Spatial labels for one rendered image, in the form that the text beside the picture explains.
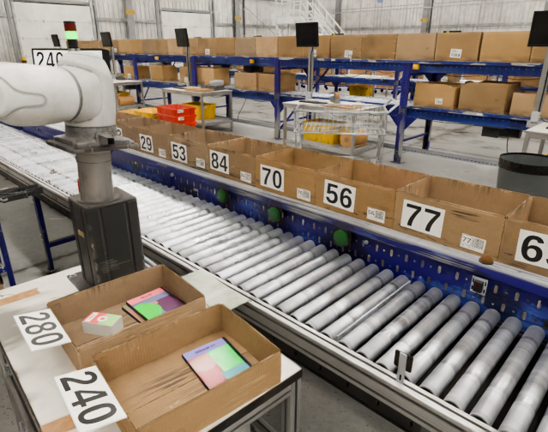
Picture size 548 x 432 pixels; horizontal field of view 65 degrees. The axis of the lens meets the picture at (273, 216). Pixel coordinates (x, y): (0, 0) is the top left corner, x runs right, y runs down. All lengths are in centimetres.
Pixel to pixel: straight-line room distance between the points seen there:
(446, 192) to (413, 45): 489
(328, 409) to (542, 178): 283
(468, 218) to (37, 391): 139
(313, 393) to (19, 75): 177
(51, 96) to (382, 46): 599
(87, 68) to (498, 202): 152
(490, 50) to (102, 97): 540
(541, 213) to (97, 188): 157
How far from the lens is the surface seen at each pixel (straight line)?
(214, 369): 120
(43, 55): 259
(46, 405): 126
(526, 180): 421
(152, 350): 126
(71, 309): 149
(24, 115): 131
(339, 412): 217
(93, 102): 143
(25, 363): 141
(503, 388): 131
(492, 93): 601
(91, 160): 150
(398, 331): 142
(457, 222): 162
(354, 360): 128
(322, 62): 750
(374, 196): 175
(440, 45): 654
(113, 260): 158
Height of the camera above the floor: 156
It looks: 22 degrees down
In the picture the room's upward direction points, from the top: straight up
